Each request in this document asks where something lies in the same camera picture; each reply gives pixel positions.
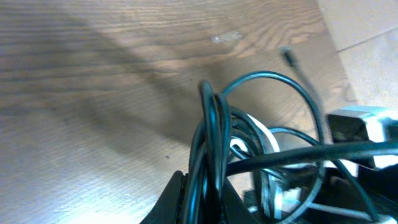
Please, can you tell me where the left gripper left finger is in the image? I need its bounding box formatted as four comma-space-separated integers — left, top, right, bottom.
140, 170, 185, 224

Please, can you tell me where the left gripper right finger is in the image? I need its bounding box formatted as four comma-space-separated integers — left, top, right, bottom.
223, 179, 261, 224

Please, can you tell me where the white cable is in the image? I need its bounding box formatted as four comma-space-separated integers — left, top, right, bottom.
228, 113, 358, 218

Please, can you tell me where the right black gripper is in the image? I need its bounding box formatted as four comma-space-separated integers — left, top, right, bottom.
242, 164, 398, 224

